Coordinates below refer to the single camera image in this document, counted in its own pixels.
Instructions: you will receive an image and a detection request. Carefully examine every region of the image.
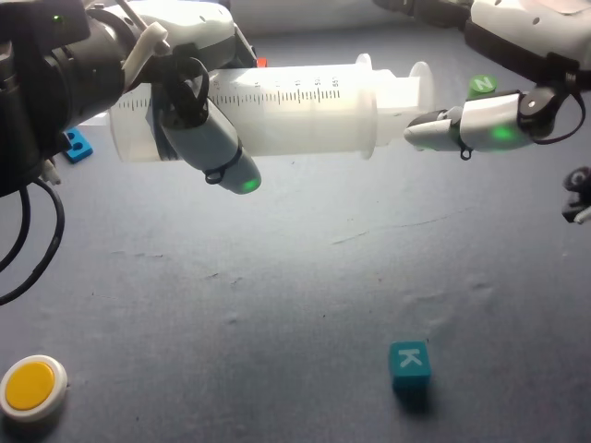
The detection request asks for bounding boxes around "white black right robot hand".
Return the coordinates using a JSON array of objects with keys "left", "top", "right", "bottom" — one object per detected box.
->
[{"left": 372, "top": 0, "right": 591, "bottom": 154}]

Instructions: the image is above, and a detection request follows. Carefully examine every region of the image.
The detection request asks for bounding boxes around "large translucent plastic syringe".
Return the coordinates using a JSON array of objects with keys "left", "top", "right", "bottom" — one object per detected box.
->
[{"left": 108, "top": 53, "right": 435, "bottom": 165}]

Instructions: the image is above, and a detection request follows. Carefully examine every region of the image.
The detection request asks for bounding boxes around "green round N block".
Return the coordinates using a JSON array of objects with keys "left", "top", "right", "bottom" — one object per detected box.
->
[{"left": 467, "top": 73, "right": 499, "bottom": 101}]

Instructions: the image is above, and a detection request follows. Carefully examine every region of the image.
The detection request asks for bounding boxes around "grey table cloth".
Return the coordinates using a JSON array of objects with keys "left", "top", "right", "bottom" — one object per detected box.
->
[{"left": 0, "top": 22, "right": 591, "bottom": 443}]

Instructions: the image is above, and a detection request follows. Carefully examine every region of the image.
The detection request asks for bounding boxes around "teal K letter block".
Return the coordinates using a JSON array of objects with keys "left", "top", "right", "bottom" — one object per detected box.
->
[{"left": 388, "top": 340, "right": 433, "bottom": 392}]

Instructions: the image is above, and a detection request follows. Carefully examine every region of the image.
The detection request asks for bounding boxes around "blue block with two holes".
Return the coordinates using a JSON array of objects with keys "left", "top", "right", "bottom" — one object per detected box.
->
[{"left": 62, "top": 127, "right": 94, "bottom": 164}]

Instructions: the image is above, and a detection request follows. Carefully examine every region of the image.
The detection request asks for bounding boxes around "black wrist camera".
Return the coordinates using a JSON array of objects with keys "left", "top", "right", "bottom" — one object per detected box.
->
[{"left": 561, "top": 166, "right": 591, "bottom": 225}]

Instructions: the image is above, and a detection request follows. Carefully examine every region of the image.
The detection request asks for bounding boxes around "black cable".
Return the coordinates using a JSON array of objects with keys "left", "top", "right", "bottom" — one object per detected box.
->
[{"left": 0, "top": 177, "right": 66, "bottom": 306}]

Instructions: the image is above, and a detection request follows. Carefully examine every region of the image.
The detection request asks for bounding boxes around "yellow button with white ring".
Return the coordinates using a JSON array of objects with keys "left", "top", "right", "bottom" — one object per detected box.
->
[{"left": 0, "top": 353, "right": 69, "bottom": 424}]

